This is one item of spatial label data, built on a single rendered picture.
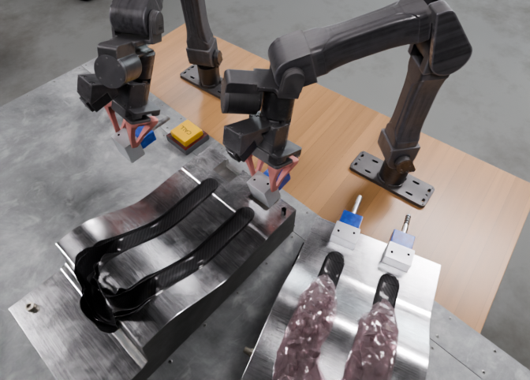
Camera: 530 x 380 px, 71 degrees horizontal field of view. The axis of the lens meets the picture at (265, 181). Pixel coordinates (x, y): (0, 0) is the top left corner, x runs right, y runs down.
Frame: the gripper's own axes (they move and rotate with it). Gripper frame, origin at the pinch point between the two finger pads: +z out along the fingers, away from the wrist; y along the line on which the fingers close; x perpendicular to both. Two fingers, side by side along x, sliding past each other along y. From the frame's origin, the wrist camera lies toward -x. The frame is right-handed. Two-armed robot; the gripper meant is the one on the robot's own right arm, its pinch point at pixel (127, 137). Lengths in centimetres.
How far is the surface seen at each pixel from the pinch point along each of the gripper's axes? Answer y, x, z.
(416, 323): 66, 13, 2
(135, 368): 35.3, -20.2, 19.5
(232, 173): 18.4, 15.0, 1.8
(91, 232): 13.2, -15.3, 9.4
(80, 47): -188, 99, 59
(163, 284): 29.9, -12.2, 9.3
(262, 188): 30.1, 9.0, -4.4
